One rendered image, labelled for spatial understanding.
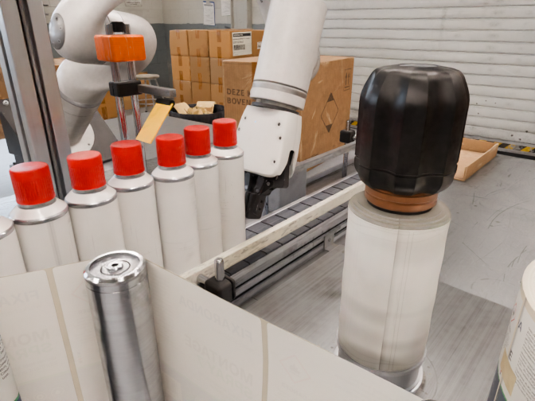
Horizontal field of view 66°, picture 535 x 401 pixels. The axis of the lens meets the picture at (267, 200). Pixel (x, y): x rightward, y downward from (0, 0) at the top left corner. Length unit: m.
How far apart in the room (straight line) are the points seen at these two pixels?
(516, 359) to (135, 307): 0.28
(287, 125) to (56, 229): 0.33
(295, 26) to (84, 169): 0.35
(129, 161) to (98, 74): 0.65
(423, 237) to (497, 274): 0.44
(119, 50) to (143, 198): 0.18
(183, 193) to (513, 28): 4.28
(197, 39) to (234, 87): 3.35
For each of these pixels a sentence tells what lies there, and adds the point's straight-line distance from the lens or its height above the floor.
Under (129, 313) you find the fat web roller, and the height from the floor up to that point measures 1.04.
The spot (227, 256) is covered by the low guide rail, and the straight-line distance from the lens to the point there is 0.57.
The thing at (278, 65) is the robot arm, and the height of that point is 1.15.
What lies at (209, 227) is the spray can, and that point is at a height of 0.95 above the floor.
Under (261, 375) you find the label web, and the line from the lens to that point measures 0.26.
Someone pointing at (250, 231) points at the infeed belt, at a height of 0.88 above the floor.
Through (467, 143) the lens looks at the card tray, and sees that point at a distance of 1.48.
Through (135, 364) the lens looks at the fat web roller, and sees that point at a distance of 0.31.
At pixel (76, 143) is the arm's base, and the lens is 1.30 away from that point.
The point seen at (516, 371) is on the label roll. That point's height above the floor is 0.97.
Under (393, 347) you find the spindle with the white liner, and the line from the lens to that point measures 0.40.
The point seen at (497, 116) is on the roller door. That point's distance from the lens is 4.70.
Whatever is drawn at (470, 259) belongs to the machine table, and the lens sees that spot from 0.81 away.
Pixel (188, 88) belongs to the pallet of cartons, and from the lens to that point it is 4.63.
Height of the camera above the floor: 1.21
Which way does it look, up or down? 23 degrees down
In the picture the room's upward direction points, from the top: straight up
